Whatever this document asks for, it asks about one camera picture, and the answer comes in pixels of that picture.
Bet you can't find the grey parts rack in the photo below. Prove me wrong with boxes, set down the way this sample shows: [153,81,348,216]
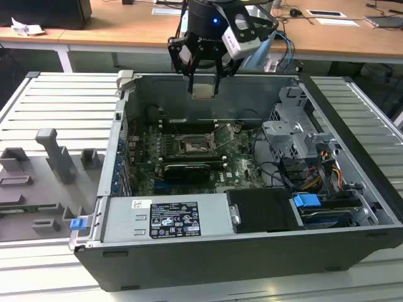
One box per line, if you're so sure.
[0,128,106,243]

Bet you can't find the grey power supply unit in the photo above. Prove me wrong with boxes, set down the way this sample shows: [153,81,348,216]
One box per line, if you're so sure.
[102,193,236,243]

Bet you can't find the hard disk drive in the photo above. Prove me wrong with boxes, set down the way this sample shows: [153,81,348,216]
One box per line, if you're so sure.
[297,201,361,229]

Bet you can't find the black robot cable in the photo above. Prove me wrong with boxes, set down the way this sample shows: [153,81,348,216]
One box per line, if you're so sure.
[174,10,190,38]

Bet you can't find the grey laptop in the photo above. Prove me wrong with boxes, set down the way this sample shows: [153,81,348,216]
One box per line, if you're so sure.
[363,13,403,31]

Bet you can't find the white paper sheet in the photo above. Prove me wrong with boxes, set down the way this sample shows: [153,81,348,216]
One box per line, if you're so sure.
[315,17,361,28]

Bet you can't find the black graphics card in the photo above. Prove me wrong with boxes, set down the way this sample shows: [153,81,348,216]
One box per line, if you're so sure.
[163,162,210,185]

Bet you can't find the silver CPU plate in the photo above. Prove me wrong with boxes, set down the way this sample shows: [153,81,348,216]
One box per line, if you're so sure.
[191,82,217,100]

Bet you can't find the yellow orange wire bundle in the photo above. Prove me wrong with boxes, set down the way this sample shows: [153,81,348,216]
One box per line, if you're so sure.
[301,150,344,193]

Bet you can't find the CPU socket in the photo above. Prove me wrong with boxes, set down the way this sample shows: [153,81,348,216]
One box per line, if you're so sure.
[178,132,220,155]

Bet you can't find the crumpled white paper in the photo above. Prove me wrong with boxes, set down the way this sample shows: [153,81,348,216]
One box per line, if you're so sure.
[11,16,45,37]

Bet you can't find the blue disk carrier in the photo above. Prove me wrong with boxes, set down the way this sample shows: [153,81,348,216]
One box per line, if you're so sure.
[292,194,321,209]

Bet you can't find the silver metal disk bay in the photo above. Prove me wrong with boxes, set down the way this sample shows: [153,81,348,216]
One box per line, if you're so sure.
[261,86,341,165]

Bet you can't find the black box on desk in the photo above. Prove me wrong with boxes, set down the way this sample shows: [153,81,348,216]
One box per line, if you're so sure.
[0,0,93,31]

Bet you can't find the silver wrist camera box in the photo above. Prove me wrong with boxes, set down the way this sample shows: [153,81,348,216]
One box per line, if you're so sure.
[221,6,263,60]

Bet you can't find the wooden desk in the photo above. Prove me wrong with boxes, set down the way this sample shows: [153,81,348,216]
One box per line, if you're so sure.
[0,0,403,65]

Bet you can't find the black internal cable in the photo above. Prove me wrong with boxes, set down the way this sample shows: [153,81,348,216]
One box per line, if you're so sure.
[251,131,297,193]

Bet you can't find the grey case release handle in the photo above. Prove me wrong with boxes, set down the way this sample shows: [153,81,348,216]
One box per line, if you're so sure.
[116,69,137,92]

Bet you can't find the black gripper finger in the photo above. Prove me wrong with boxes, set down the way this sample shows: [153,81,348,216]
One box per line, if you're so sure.
[213,47,243,95]
[167,35,195,94]

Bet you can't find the black RAM slot bank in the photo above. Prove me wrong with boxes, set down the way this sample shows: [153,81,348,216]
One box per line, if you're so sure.
[162,153,228,165]
[159,118,219,133]

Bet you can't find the black plastic fan shroud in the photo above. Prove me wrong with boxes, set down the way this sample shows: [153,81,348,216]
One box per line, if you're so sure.
[226,187,305,234]

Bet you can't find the white desk cable grommet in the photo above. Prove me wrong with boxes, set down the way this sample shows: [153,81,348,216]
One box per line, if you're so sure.
[306,9,348,18]
[151,7,190,16]

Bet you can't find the green motherboard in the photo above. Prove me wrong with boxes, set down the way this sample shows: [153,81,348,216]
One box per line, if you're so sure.
[127,121,268,196]

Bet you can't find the blue cable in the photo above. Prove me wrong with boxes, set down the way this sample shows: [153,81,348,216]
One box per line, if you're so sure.
[271,30,295,75]

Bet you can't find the black open PC case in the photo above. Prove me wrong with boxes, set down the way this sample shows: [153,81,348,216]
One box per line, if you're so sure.
[68,69,403,292]

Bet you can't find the blue expansion slot clips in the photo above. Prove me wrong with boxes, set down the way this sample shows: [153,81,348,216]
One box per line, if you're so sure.
[114,138,125,196]

